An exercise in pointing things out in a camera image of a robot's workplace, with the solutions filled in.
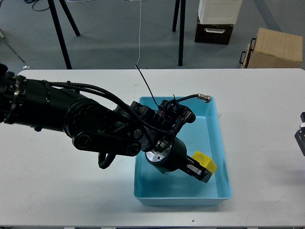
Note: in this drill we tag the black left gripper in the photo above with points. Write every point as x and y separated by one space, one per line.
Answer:
175 157

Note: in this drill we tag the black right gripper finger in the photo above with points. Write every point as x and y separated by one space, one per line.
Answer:
300 134

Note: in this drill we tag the yellow block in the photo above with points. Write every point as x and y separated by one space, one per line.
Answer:
205 161

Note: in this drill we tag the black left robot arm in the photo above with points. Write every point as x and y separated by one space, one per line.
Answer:
98 121

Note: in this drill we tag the light blue plastic bin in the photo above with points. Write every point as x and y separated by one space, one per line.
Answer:
152 188

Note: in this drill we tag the black drawer cabinet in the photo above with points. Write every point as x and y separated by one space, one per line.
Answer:
213 33

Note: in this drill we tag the black table leg pair right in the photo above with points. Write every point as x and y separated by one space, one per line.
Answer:
179 9

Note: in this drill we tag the wooden box with handles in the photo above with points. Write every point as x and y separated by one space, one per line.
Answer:
273 49

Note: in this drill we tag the black thin cable tie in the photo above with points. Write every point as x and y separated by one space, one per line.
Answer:
136 66

